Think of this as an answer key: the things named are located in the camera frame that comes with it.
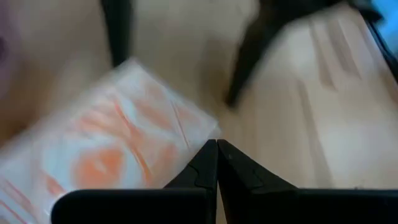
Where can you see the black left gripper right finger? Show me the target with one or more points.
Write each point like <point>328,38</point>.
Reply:
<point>295,205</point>

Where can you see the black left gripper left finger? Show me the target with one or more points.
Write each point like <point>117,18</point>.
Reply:
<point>140,205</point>

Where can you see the orange-printed playing card box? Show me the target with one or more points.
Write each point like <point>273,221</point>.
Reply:
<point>109,130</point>

